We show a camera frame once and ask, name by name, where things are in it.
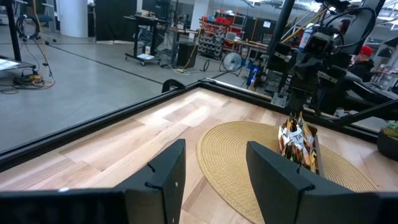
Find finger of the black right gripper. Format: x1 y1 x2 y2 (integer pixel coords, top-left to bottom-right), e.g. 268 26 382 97
300 89 313 114
289 89 302 114

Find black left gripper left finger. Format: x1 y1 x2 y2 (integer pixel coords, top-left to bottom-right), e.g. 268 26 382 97
113 139 187 224

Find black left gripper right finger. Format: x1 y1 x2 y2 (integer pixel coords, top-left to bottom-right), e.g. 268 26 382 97
245 141 352 224

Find white orange tea packet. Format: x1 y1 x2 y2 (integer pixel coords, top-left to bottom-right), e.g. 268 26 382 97
287 129 307 150

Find brown wooden tea box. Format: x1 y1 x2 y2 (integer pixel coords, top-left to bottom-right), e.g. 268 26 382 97
278 119 325 179

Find white wipes canister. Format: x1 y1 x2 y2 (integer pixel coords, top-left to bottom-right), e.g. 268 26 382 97
297 23 313 53

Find yellow pole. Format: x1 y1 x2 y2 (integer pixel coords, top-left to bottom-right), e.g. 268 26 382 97
279 7 329 45

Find blue lit computer tower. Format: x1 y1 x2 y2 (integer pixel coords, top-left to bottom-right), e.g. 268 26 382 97
247 60 261 91

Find person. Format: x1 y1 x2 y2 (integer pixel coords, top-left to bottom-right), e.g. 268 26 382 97
347 45 377 82

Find round woven placemat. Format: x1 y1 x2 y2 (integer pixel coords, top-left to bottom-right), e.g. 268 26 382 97
196 120 379 224

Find round floor fan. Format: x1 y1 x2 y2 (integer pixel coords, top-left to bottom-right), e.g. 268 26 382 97
221 51 243 74

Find small potted green plant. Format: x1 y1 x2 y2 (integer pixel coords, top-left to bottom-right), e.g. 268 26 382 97
376 120 398 162

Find shelf with red bins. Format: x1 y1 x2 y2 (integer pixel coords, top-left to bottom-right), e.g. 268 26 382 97
198 15 248 60

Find black speaker box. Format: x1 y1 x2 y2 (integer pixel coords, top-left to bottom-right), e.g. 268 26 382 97
176 41 198 68

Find black rolling work table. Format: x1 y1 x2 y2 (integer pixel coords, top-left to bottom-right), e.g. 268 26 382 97
123 14 200 68

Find black computer monitor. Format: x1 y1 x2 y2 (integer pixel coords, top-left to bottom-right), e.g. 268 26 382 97
141 0 172 19

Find gray side table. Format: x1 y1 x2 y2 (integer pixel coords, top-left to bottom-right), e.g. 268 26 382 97
0 55 37 72

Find white round pillar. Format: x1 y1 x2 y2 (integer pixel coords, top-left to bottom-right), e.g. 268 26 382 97
58 0 90 39

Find white paper sheet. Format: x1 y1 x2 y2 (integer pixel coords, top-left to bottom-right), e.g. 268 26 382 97
0 58 21 71

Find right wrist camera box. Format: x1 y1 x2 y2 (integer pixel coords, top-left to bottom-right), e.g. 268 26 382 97
305 32 334 56

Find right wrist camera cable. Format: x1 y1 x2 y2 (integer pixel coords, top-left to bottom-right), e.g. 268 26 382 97
323 6 377 49

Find floor cable pile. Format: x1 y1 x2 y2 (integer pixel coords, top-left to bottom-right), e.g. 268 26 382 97
11 73 56 90

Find black partition wall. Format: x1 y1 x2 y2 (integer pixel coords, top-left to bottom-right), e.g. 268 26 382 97
94 0 138 42

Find coiled black cable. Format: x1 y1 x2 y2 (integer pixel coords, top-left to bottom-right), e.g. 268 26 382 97
15 14 41 40

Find black stand post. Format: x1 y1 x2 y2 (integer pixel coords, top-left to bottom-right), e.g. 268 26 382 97
4 0 22 62

